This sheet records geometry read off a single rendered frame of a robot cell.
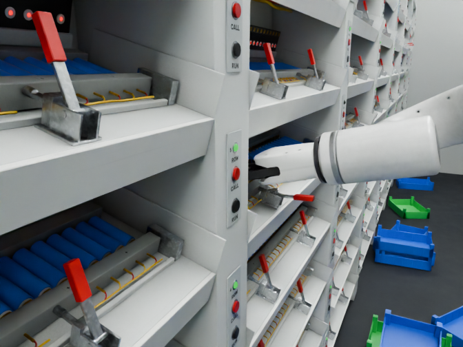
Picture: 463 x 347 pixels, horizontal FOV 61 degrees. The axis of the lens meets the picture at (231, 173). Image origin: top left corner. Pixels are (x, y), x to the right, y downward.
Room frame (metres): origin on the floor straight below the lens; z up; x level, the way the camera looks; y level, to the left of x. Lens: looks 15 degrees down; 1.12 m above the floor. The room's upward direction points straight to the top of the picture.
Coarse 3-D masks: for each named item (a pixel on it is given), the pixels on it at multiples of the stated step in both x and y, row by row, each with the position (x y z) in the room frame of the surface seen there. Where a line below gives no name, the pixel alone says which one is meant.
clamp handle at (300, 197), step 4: (276, 192) 0.67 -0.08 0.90; (280, 196) 0.67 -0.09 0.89; (284, 196) 0.66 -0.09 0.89; (288, 196) 0.66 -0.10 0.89; (292, 196) 0.66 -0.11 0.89; (296, 196) 0.65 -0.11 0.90; (300, 196) 0.65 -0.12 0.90; (304, 196) 0.65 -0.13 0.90; (308, 196) 0.65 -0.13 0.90; (312, 196) 0.64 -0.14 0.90; (304, 200) 0.65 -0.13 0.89; (308, 200) 0.64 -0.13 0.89; (312, 200) 0.64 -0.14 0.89
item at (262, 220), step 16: (288, 128) 1.13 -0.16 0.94; (304, 128) 1.11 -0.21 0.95; (288, 192) 0.75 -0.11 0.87; (304, 192) 0.80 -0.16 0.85; (256, 208) 0.65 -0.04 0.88; (272, 208) 0.66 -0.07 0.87; (288, 208) 0.71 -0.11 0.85; (256, 224) 0.59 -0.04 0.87; (272, 224) 0.63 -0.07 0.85; (256, 240) 0.57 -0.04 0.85
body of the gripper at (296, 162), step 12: (300, 144) 0.64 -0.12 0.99; (312, 144) 0.62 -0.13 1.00; (264, 156) 0.60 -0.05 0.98; (276, 156) 0.59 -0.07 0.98; (288, 156) 0.58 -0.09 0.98; (300, 156) 0.58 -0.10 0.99; (312, 156) 0.57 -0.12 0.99; (288, 168) 0.58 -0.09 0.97; (300, 168) 0.58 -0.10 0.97; (312, 168) 0.57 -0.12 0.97; (264, 180) 0.62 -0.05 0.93; (276, 180) 0.59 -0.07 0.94; (288, 180) 0.58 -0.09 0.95; (324, 180) 0.59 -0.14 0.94
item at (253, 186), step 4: (256, 180) 0.71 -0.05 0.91; (248, 184) 0.68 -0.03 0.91; (252, 184) 0.69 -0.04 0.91; (256, 184) 0.69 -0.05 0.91; (260, 184) 0.70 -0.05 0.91; (276, 184) 0.75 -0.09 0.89; (280, 184) 0.76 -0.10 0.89; (248, 188) 0.66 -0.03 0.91; (252, 188) 0.67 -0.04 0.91; (256, 188) 0.68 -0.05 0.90; (248, 192) 0.65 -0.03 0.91; (252, 192) 0.66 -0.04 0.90; (256, 192) 0.69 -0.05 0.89; (248, 196) 0.65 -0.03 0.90; (252, 196) 0.66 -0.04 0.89; (248, 200) 0.64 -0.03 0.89; (260, 200) 0.66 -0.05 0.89; (248, 208) 0.62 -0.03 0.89
